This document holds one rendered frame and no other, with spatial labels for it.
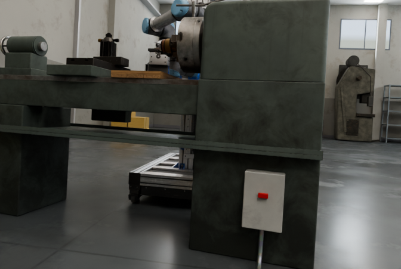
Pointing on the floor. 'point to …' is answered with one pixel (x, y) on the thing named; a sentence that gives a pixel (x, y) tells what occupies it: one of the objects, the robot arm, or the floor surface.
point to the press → (351, 89)
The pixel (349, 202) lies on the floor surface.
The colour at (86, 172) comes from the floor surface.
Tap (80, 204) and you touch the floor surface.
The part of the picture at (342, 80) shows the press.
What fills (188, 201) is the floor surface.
